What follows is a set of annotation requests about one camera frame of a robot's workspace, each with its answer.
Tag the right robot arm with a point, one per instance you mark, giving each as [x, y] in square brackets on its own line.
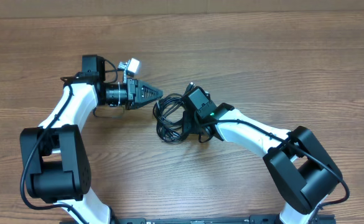
[302, 170]

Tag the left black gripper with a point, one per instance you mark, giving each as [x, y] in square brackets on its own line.
[135, 87]

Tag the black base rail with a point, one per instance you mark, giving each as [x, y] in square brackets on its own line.
[253, 219]

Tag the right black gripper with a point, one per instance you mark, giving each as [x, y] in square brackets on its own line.
[188, 128]

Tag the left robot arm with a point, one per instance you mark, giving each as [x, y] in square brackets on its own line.
[56, 170]

